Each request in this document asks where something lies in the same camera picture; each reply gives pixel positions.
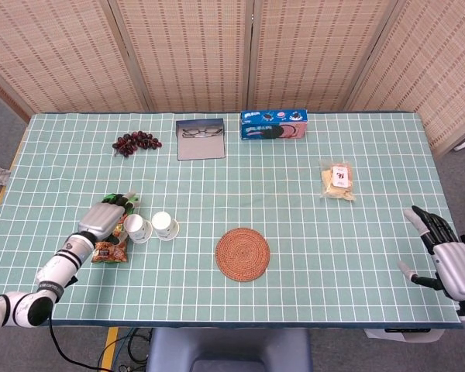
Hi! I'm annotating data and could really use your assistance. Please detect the clear bag of crackers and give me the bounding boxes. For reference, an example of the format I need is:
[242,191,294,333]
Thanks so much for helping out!
[319,158,357,202]

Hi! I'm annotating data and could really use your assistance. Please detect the black floor cable loop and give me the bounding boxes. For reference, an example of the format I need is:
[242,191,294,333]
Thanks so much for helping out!
[126,329,153,365]

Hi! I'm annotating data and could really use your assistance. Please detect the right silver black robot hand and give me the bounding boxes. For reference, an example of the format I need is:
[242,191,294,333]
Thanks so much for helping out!
[397,205,465,301]

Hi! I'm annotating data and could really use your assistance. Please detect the green snack bag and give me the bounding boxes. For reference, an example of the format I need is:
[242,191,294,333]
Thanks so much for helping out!
[91,192,140,265]

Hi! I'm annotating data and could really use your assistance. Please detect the dark red grape bunch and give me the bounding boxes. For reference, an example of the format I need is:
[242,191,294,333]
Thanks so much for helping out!
[112,131,164,158]

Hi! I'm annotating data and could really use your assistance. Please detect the blue grey chair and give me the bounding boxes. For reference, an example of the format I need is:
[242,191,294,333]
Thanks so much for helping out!
[145,328,313,372]

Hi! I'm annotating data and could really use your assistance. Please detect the round woven rattan coaster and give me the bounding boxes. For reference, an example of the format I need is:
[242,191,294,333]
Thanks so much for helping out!
[215,227,271,283]

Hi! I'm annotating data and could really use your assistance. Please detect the blue Oreo cookie box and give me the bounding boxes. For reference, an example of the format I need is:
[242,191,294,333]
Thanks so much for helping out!
[239,109,308,142]

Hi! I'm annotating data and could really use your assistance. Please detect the open grey glasses case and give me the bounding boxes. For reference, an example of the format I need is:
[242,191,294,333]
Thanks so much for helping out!
[175,118,228,161]

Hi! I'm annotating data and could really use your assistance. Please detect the white paper cup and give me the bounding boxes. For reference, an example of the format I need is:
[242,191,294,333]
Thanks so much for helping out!
[151,211,180,241]
[122,213,154,244]

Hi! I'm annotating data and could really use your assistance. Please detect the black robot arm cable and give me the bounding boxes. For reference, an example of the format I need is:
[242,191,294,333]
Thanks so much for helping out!
[48,319,102,371]

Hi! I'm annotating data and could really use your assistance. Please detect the bamboo folding screen panel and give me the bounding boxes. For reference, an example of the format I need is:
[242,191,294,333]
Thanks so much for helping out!
[108,0,255,113]
[250,0,406,113]
[346,0,465,158]
[0,0,150,121]

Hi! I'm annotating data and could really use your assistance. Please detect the thin frame eyeglasses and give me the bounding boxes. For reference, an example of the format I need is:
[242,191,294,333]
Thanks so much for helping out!
[181,126,222,140]

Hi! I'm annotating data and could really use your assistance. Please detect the green checked tablecloth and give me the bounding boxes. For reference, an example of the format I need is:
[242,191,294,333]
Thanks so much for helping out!
[0,111,465,330]

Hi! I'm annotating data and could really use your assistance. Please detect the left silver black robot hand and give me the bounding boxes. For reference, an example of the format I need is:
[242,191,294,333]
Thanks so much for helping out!
[78,189,140,243]

